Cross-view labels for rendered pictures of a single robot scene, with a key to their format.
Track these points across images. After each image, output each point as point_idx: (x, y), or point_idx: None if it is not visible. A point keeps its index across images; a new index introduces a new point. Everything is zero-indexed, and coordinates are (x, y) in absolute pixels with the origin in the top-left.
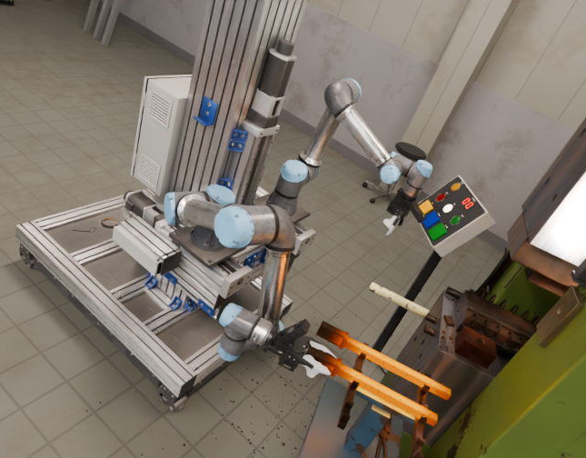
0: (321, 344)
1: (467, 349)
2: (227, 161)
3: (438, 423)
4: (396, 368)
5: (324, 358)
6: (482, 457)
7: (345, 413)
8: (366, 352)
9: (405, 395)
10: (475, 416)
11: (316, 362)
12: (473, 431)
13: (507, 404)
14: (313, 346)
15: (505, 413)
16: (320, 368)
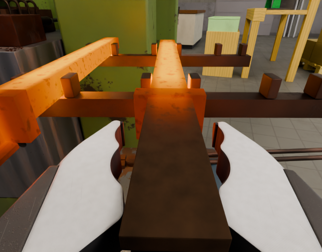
0: (59, 170)
1: (22, 28)
2: None
3: (76, 136)
4: (93, 52)
5: (183, 126)
6: (150, 68)
7: (290, 96)
8: (59, 70)
9: (51, 152)
10: (96, 76)
11: (237, 161)
12: (113, 80)
13: (116, 12)
14: (100, 210)
15: (126, 17)
16: (254, 142)
